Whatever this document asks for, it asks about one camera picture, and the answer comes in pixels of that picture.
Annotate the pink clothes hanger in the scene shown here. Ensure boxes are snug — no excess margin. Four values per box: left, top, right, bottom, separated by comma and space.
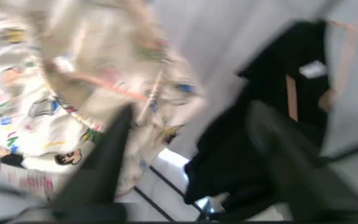
68, 70, 150, 103
285, 12, 358, 123

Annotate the black clothes rack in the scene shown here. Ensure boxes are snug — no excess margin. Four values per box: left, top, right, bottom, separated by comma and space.
133, 133, 358, 222

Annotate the cream printed garment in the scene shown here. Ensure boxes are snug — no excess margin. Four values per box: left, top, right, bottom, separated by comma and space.
0, 0, 206, 200

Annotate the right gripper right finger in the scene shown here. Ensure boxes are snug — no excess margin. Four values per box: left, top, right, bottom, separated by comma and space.
247, 101, 358, 221

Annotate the black short-sleeved shirt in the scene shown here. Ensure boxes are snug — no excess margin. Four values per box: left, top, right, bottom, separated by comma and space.
183, 19, 334, 222

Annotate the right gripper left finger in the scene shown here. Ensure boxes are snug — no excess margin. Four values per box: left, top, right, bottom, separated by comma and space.
53, 105, 135, 221

